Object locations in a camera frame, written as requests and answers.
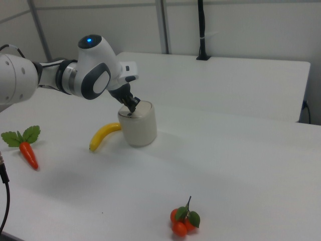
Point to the grey metal wall post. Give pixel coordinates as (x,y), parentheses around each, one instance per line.
(164,25)

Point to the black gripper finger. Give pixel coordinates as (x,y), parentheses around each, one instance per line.
(136,100)
(131,106)

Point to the toy tangerine bunch with leaves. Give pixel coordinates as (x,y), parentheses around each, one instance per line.
(179,227)

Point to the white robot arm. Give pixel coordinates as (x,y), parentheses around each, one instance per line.
(92,72)

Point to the orange toy carrot green leaves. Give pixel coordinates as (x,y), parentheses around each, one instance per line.
(28,153)

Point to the slanted grey metal post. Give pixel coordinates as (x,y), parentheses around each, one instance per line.
(41,30)

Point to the yellow toy banana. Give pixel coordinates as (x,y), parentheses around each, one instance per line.
(101,135)

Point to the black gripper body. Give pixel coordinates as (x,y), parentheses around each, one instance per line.
(121,94)

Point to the black pole with base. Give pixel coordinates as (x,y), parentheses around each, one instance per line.
(202,27)

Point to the beige garbage bin with lid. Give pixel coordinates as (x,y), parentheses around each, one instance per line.
(139,128)

